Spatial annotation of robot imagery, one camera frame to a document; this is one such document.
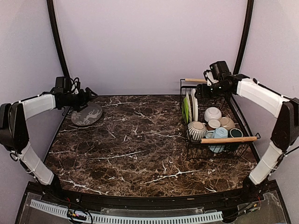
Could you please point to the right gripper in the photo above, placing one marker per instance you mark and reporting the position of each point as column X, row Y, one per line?
column 202, row 93

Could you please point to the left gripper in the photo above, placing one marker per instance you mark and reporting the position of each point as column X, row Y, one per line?
column 84, row 100

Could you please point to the white blue striped plate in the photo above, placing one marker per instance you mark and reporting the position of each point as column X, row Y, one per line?
column 195, row 111

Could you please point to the lime green plastic plate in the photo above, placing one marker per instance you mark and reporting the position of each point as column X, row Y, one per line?
column 185, row 110

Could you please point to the woven bamboo plate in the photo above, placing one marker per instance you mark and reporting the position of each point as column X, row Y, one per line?
column 189, row 107

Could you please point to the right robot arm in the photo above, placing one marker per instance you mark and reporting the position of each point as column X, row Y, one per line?
column 283, row 108

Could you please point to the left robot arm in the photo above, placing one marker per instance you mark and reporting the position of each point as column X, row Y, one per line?
column 14, row 135

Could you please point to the white ceramic bowl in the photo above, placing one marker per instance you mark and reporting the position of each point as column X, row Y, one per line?
column 212, row 113

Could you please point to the grey deer pattern plate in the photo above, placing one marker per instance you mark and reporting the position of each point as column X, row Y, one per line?
column 87, row 116

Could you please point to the beige ceramic bowl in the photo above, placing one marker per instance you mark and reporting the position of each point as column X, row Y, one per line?
column 227, row 123

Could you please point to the brown ceramic cup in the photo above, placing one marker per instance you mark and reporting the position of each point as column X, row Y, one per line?
column 212, row 124

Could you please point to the dark green cup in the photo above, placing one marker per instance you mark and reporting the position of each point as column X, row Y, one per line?
column 234, row 133

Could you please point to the striped ceramic bowl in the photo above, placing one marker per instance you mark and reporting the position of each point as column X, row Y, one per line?
column 196, row 131

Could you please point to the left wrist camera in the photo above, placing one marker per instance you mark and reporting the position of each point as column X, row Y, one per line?
column 67, row 85

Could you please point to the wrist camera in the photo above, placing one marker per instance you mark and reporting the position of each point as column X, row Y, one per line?
column 216, row 72
column 67, row 85

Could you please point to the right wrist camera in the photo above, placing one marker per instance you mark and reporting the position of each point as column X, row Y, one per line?
column 216, row 72

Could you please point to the rear wooden rack handle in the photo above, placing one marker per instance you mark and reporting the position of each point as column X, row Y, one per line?
column 195, row 80

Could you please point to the wooden rack handle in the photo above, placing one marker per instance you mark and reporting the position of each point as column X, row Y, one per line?
column 195, row 80
column 228, row 140

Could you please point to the black wire dish rack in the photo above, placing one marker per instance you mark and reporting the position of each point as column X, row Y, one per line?
column 206, row 150

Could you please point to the right black frame post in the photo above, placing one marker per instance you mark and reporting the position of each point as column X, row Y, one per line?
column 244, row 37

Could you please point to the black frame post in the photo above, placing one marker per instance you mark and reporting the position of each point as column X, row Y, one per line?
column 56, row 37
column 244, row 37

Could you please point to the front wooden rack handle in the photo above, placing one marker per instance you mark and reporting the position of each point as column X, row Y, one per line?
column 228, row 140

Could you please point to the left black frame post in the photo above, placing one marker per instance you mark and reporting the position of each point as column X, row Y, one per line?
column 56, row 37

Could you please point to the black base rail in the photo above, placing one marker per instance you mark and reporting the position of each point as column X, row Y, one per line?
column 222, row 200

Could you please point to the white slotted cable duct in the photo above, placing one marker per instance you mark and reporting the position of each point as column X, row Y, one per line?
column 119, row 216

